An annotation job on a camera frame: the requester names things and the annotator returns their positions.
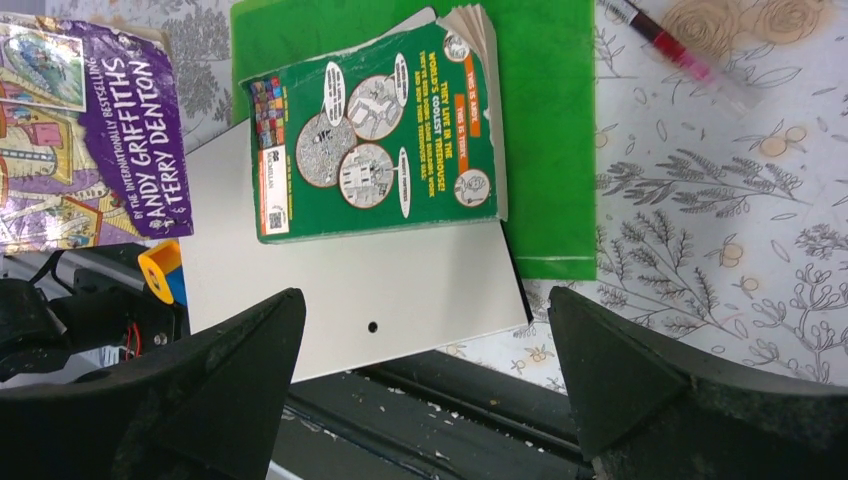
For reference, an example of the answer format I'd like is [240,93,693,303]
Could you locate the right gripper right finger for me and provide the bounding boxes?
[548,287,847,479]

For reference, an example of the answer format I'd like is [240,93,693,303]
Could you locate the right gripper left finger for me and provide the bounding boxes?
[1,288,306,479]

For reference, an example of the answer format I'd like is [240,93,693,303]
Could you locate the white binder folder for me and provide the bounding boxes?
[180,124,529,381]

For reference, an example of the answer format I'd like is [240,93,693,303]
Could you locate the purple Treehouse book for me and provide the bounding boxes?
[1,12,194,255]

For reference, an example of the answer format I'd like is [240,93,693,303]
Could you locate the green plastic folder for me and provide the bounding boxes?
[230,1,597,281]

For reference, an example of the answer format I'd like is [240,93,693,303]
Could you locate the orange blue green block stack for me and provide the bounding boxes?
[138,240,187,306]

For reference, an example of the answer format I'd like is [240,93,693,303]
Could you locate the floral table mat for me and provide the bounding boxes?
[47,1,847,388]

